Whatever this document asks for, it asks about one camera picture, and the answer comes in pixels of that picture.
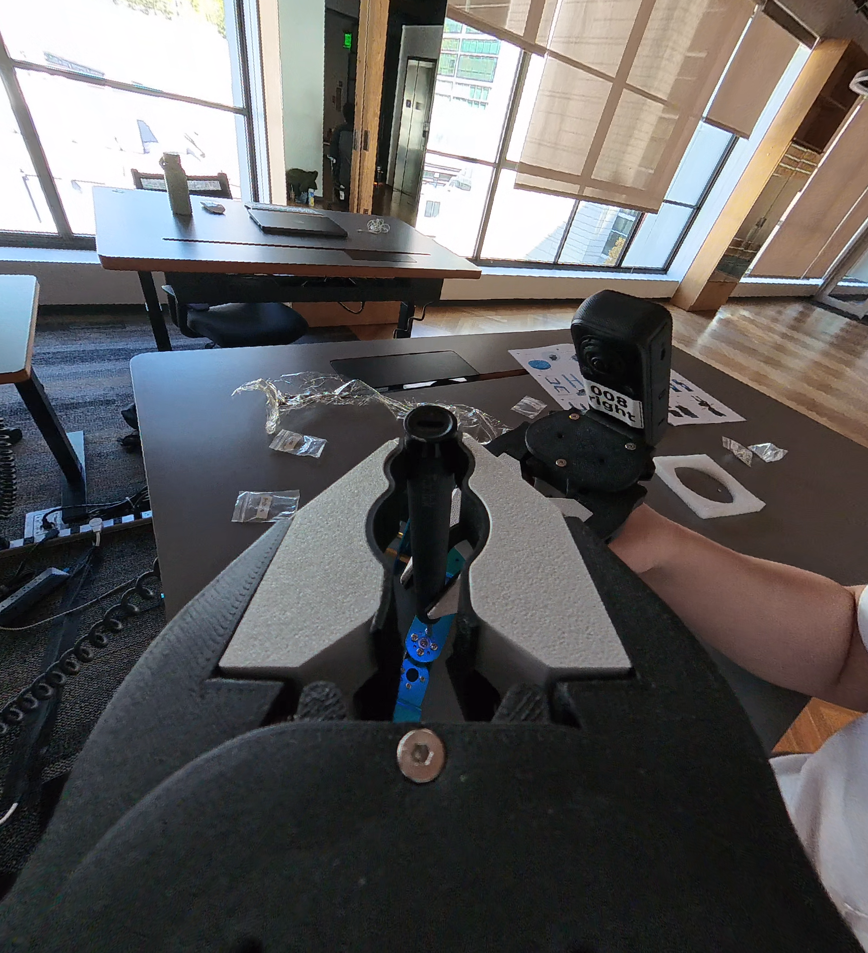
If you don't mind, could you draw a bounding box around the blue metal robot part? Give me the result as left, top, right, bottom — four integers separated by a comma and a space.
392, 521, 454, 723

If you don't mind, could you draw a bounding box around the dark grey desk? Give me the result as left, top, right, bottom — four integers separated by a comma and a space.
130, 328, 868, 754

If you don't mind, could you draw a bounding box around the dark power strip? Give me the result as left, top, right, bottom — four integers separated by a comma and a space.
0, 566, 71, 624

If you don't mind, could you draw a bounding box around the wooden chair back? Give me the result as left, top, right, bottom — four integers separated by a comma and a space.
130, 167, 233, 201

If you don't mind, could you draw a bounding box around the large window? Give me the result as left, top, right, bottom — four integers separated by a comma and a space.
415, 18, 736, 271
0, 0, 258, 239

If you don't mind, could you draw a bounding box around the beige roller blind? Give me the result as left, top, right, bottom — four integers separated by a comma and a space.
514, 0, 760, 214

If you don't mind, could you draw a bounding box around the person's white shirt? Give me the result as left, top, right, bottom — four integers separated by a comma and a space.
769, 569, 868, 953

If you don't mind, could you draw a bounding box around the long black coiled cable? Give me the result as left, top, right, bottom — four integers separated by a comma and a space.
0, 572, 164, 754

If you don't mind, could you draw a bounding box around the metal elevator door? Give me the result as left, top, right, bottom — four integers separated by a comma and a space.
391, 57, 438, 196

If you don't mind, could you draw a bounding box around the black desk cable hatch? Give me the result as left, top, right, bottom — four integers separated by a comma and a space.
329, 349, 480, 390

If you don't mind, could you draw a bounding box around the grey water bottle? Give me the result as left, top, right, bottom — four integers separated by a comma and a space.
159, 151, 194, 217

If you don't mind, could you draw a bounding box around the closed dark laptop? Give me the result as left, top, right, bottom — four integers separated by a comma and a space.
245, 202, 350, 240

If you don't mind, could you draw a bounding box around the black office chair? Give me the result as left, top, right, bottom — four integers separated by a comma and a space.
161, 286, 309, 350

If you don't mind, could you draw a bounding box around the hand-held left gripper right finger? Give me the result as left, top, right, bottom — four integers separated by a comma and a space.
455, 435, 634, 689

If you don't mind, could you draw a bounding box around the white foam pad with hole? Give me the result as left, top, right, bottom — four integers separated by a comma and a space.
653, 453, 767, 521

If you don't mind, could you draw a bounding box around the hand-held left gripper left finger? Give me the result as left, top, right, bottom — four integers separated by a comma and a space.
218, 438, 408, 716

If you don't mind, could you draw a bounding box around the printed instruction sheet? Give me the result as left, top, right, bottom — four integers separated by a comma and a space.
507, 343, 746, 427

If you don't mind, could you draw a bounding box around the crumpled clear plastic wrap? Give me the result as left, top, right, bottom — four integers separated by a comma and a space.
232, 372, 514, 445

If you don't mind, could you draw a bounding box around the person's right forearm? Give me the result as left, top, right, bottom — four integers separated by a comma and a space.
609, 503, 868, 713

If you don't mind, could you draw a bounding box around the black cylindrical tube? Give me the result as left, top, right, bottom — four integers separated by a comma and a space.
401, 404, 459, 628

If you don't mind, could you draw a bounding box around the white power strip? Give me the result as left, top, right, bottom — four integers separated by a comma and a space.
0, 505, 156, 558

